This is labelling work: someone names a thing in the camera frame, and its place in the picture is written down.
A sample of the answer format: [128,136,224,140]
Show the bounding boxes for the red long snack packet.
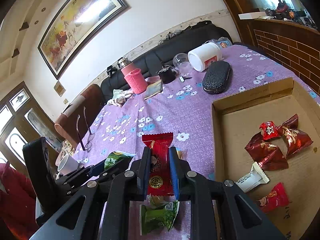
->
[255,182,289,213]
[142,132,173,197]

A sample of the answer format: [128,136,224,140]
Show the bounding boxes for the green pea snack packet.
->
[104,151,135,170]

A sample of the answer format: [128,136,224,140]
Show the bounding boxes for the white cake packet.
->
[235,162,270,193]

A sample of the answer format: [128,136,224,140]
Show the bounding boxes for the dark red foil snack bag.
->
[245,133,289,171]

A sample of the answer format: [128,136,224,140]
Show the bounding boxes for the small red candy packet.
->
[259,121,280,141]

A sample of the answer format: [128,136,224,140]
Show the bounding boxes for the yellow cheese biscuit packet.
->
[176,148,188,160]

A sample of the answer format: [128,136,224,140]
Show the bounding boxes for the white enamel mug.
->
[57,154,79,175]

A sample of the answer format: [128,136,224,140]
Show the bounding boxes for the purple framed eyeglasses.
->
[76,106,95,152]

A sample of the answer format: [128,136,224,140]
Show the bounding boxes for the purple floral tablecloth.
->
[72,43,320,240]

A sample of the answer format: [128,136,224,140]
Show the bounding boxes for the brown wooden chair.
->
[54,84,105,148]

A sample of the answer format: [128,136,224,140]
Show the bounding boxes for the cardboard box tray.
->
[212,78,319,239]

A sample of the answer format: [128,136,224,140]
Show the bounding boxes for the white cloth gloves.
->
[107,89,135,107]

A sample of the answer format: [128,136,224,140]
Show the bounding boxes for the small notebook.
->
[143,80,163,100]

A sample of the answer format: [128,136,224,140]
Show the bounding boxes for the pink knit-sleeved bottle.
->
[118,57,148,94]

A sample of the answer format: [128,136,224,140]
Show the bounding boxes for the small black cup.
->
[157,65,179,84]

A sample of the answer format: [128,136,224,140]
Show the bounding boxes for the black glasses case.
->
[202,61,231,94]

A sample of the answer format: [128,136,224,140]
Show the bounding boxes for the clear plastic cup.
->
[172,53,193,76]

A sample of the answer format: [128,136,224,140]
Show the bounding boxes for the white plastic jar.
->
[188,42,222,72]

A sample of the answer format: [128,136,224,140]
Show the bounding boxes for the black leather sofa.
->
[100,21,233,103]

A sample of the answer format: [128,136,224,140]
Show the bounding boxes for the wooden cabinet counter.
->
[223,0,319,93]

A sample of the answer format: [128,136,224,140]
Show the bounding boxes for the framed wall painting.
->
[37,0,128,80]

